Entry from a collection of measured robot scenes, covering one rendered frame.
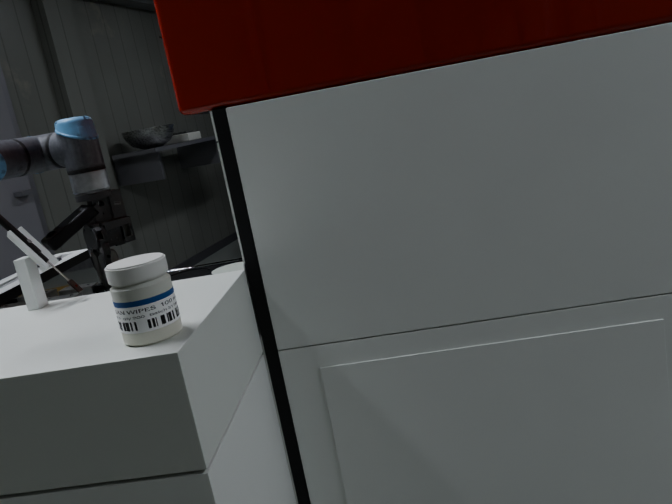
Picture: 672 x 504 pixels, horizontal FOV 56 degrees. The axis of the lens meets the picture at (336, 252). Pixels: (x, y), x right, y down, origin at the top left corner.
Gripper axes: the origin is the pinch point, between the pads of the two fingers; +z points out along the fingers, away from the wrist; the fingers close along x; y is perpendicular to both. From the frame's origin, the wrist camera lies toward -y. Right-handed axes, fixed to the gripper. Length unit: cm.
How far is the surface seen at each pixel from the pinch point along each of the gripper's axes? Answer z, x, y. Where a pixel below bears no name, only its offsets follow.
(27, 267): -12.2, -25.0, -19.9
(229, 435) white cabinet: 10, -63, -11
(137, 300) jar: -11, -64, -19
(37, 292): -7.8, -24.6, -19.4
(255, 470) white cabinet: 20, -58, -6
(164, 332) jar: -6, -65, -17
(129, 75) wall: -87, 400, 200
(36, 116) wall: -60, 329, 95
